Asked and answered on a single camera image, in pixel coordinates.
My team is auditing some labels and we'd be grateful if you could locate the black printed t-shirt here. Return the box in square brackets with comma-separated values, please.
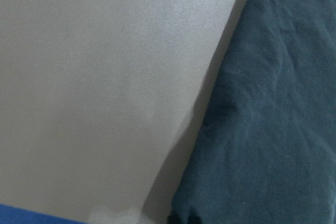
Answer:
[168, 0, 335, 223]

